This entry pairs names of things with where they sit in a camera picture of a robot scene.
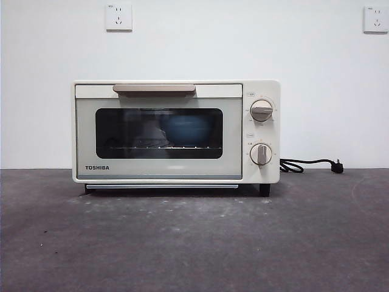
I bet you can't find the glass oven door with handle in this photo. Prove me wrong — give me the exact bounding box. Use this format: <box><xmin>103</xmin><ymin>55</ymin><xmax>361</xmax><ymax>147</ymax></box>
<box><xmin>74</xmin><ymin>83</ymin><xmax>243</xmax><ymax>180</ymax></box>

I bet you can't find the black power cord with plug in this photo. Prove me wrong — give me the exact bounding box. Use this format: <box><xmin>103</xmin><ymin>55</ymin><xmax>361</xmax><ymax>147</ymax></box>
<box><xmin>279</xmin><ymin>158</ymin><xmax>346</xmax><ymax>175</ymax></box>

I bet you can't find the blue ribbed bowl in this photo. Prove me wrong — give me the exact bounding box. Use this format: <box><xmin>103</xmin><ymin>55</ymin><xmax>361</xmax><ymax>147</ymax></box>
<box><xmin>159</xmin><ymin>115</ymin><xmax>210</xmax><ymax>147</ymax></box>

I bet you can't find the oven crumb tray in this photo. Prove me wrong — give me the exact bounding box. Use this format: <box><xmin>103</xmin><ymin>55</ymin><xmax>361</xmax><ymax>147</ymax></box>
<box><xmin>84</xmin><ymin>183</ymin><xmax>239</xmax><ymax>190</ymax></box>

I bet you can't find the oven temperature knob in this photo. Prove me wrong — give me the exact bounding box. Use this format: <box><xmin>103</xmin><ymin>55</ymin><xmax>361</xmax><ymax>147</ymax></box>
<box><xmin>250</xmin><ymin>99</ymin><xmax>274</xmax><ymax>122</ymax></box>

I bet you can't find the white wall socket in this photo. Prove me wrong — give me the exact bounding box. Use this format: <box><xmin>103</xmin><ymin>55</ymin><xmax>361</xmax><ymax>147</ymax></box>
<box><xmin>105</xmin><ymin>3</ymin><xmax>133</xmax><ymax>32</ymax></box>
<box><xmin>363</xmin><ymin>5</ymin><xmax>389</xmax><ymax>34</ymax></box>

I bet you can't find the cream Toshiba toaster oven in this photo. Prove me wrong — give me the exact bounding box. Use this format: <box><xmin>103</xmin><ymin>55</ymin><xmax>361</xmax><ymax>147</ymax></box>
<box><xmin>71</xmin><ymin>79</ymin><xmax>281</xmax><ymax>197</ymax></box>

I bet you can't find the oven timer knob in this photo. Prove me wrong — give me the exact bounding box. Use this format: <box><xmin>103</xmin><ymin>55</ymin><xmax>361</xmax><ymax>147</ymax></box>
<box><xmin>249</xmin><ymin>142</ymin><xmax>273</xmax><ymax>167</ymax></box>

